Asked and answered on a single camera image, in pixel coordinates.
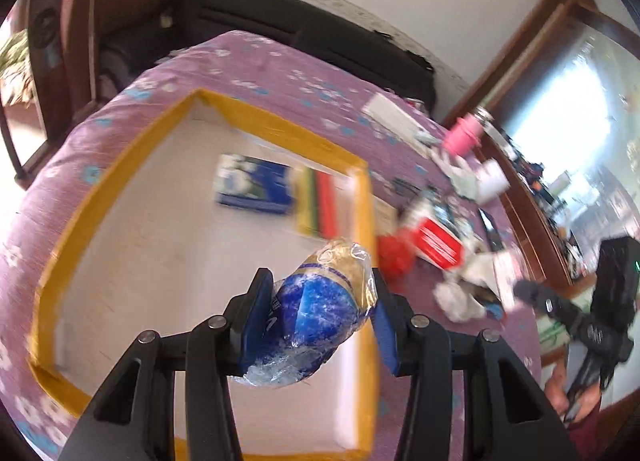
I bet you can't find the red and white wipes packet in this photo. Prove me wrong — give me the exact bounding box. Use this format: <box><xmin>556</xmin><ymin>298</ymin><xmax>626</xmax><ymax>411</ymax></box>
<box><xmin>407</xmin><ymin>215</ymin><xmax>468</xmax><ymax>271</ymax></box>

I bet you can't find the black sofa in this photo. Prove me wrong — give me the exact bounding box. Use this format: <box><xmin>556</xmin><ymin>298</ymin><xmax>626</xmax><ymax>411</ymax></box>
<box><xmin>100</xmin><ymin>0</ymin><xmax>438</xmax><ymax>117</ymax></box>

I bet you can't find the yellow-rimmed cardboard box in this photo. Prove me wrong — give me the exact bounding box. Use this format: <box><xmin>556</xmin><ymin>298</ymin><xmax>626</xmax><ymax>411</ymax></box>
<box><xmin>27</xmin><ymin>88</ymin><xmax>378</xmax><ymax>461</ymax></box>

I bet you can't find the crumpled white paper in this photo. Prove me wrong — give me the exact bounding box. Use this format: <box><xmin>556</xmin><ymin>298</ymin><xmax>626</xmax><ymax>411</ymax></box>
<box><xmin>432</xmin><ymin>151</ymin><xmax>481</xmax><ymax>197</ymax></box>

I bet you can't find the small red packet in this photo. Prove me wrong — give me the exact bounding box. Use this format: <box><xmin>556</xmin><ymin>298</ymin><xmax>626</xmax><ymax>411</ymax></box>
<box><xmin>376</xmin><ymin>230</ymin><xmax>418</xmax><ymax>276</ymax></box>

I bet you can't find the dark blue floral tissue packet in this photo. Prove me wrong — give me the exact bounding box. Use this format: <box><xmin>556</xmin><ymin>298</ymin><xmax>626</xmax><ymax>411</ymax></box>
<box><xmin>215</xmin><ymin>154</ymin><xmax>298</xmax><ymax>214</ymax></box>

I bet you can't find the striped colourful packet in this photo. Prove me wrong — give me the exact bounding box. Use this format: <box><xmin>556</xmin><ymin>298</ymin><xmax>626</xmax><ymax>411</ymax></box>
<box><xmin>295</xmin><ymin>166</ymin><xmax>341</xmax><ymax>239</ymax></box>

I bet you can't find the brown cushioned chair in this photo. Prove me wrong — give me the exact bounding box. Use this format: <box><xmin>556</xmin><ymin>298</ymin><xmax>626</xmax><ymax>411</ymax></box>
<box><xmin>0</xmin><ymin>0</ymin><xmax>188</xmax><ymax>192</ymax></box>

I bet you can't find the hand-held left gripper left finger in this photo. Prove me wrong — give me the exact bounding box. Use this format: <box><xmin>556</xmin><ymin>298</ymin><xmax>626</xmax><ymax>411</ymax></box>
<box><xmin>60</xmin><ymin>268</ymin><xmax>275</xmax><ymax>461</ymax></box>

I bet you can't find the person's right forearm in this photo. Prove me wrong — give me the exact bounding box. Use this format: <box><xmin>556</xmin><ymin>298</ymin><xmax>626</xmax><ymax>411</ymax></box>
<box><xmin>544</xmin><ymin>371</ymin><xmax>616</xmax><ymax>458</ymax></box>

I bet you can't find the white cup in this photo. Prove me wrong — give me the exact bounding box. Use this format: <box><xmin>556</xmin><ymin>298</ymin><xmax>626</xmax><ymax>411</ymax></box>
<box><xmin>472</xmin><ymin>158</ymin><xmax>512</xmax><ymax>203</ymax></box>

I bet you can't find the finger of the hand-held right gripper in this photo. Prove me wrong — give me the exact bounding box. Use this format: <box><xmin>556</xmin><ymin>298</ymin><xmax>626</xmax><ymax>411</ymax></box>
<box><xmin>515</xmin><ymin>280</ymin><xmax>588</xmax><ymax>329</ymax></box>

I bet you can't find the wooden framed glass panel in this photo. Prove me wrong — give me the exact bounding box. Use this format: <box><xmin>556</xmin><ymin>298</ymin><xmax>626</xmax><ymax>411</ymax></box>
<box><xmin>440</xmin><ymin>0</ymin><xmax>640</xmax><ymax>412</ymax></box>

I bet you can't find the black phone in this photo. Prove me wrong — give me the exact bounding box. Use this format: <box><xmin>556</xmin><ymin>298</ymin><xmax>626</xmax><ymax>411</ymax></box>
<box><xmin>477</xmin><ymin>208</ymin><xmax>503</xmax><ymax>252</ymax></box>

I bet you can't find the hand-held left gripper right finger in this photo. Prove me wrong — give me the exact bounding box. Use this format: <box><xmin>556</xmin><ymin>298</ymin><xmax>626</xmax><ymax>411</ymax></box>
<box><xmin>372</xmin><ymin>271</ymin><xmax>583</xmax><ymax>461</ymax></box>

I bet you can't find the pink cup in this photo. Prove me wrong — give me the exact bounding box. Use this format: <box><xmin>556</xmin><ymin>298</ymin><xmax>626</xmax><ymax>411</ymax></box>
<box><xmin>441</xmin><ymin>108</ymin><xmax>493</xmax><ymax>154</ymax></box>

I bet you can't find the blue plastic-wrapped packet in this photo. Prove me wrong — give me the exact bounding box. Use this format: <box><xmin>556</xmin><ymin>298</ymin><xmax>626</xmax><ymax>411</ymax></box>
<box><xmin>227</xmin><ymin>237</ymin><xmax>378</xmax><ymax>387</ymax></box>

